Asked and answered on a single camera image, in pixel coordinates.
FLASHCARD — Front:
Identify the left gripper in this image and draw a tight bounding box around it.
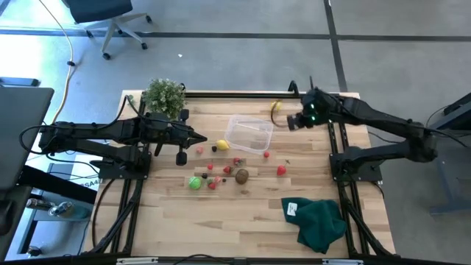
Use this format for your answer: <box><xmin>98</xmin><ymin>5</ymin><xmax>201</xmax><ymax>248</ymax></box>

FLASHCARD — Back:
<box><xmin>163</xmin><ymin>108</ymin><xmax>208</xmax><ymax>166</ymax></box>

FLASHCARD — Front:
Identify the clear plastic container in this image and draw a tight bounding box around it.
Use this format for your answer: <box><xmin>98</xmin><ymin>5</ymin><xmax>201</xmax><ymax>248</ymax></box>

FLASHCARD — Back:
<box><xmin>224</xmin><ymin>114</ymin><xmax>275</xmax><ymax>155</ymax></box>

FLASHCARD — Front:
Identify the large red toy strawberry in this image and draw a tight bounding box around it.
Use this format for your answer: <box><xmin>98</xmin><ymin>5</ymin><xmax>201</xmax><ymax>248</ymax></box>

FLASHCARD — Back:
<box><xmin>276</xmin><ymin>158</ymin><xmax>291</xmax><ymax>177</ymax></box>

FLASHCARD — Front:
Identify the potted green plant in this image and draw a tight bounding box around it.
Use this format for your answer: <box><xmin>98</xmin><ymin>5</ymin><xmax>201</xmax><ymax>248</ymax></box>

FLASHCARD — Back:
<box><xmin>141</xmin><ymin>77</ymin><xmax>187</xmax><ymax>121</ymax></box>

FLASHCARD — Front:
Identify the dark green cloth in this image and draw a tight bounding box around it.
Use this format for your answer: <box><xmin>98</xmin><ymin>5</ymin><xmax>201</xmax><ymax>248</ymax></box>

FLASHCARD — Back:
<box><xmin>281</xmin><ymin>197</ymin><xmax>347</xmax><ymax>255</ymax></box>

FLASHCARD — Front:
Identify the white printed sheet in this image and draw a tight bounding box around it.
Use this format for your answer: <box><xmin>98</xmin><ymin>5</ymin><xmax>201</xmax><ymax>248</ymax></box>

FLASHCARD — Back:
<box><xmin>69</xmin><ymin>154</ymin><xmax>107</xmax><ymax>192</ymax></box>

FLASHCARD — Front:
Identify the metal water bottle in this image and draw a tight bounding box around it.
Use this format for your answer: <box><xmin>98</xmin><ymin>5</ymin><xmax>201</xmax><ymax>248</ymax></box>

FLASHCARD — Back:
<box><xmin>47</xmin><ymin>200</ymin><xmax>93</xmax><ymax>222</ymax></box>

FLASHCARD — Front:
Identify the dark metal table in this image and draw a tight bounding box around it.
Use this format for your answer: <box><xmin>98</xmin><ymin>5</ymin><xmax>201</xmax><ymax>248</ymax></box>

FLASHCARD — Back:
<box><xmin>419</xmin><ymin>91</ymin><xmax>471</xmax><ymax>216</ymax></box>

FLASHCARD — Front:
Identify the office chair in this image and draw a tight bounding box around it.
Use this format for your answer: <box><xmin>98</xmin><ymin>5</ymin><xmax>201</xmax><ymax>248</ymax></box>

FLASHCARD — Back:
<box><xmin>60</xmin><ymin>0</ymin><xmax>154</xmax><ymax>61</ymax></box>

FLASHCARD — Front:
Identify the grey desk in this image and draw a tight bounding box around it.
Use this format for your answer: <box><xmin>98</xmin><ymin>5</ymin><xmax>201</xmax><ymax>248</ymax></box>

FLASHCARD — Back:
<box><xmin>0</xmin><ymin>86</ymin><xmax>55</xmax><ymax>191</ymax></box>

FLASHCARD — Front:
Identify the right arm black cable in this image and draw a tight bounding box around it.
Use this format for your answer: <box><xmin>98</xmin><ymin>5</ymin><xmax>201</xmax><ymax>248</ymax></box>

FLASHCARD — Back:
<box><xmin>270</xmin><ymin>105</ymin><xmax>290</xmax><ymax>129</ymax></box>

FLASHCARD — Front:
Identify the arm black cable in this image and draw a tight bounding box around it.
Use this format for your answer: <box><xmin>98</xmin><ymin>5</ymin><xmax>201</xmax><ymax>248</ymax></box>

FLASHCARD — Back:
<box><xmin>124</xmin><ymin>94</ymin><xmax>194</xmax><ymax>133</ymax></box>
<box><xmin>270</xmin><ymin>105</ymin><xmax>290</xmax><ymax>129</ymax></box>

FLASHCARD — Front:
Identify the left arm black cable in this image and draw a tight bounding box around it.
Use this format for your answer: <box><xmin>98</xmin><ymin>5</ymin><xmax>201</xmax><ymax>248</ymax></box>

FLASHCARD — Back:
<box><xmin>124</xmin><ymin>94</ymin><xmax>194</xmax><ymax>133</ymax></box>

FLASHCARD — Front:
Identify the black floor cable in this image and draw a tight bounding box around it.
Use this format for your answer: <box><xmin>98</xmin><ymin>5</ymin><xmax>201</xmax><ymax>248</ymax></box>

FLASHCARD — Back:
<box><xmin>91</xmin><ymin>177</ymin><xmax>118</xmax><ymax>248</ymax></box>

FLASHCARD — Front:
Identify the silver frame bracket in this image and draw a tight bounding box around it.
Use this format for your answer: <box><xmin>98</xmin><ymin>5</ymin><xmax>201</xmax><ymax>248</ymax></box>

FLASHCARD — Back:
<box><xmin>116</xmin><ymin>257</ymin><xmax>159</xmax><ymax>265</ymax></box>
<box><xmin>322</xmin><ymin>258</ymin><xmax>364</xmax><ymax>265</ymax></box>

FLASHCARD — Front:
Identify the yellow cable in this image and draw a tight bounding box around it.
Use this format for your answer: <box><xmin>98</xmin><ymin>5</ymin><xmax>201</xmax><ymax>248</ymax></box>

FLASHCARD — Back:
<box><xmin>38</xmin><ymin>0</ymin><xmax>74</xmax><ymax>126</ymax></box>

